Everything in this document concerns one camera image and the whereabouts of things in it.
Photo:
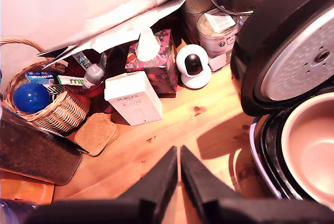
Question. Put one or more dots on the black Philips rice cooker body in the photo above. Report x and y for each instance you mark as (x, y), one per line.
(268, 156)

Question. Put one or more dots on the black rice cooker lid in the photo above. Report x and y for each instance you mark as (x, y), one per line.
(261, 25)

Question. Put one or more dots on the stack of cork coasters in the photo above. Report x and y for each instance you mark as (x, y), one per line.
(95, 134)

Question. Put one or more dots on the white Porlex box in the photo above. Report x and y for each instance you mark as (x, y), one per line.
(135, 101)

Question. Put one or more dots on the floral tissue box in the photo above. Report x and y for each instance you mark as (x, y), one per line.
(161, 72)

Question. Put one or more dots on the metal inner cooking pot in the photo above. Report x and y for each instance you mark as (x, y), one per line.
(313, 151)

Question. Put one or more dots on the dark red bag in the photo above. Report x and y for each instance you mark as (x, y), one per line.
(78, 94)

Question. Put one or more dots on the small white flat box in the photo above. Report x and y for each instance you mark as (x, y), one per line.
(219, 62)

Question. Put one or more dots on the grey capped small bottle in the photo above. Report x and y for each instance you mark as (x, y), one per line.
(93, 73)

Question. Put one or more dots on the glass jar of coffee beans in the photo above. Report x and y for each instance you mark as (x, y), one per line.
(36, 151)

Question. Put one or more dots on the white tissue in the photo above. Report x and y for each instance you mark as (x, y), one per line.
(147, 46)

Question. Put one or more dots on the white tube with green print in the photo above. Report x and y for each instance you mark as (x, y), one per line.
(70, 80)

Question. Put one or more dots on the labelled tin can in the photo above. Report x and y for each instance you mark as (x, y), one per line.
(216, 38)

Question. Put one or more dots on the blue ball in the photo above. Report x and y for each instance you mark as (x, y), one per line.
(30, 98)

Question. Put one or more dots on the blue and white small box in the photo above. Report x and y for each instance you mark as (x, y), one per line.
(39, 77)

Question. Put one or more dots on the plain metal tin can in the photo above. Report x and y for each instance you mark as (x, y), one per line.
(195, 2)

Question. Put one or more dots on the white round security camera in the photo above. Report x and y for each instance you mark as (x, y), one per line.
(194, 75)

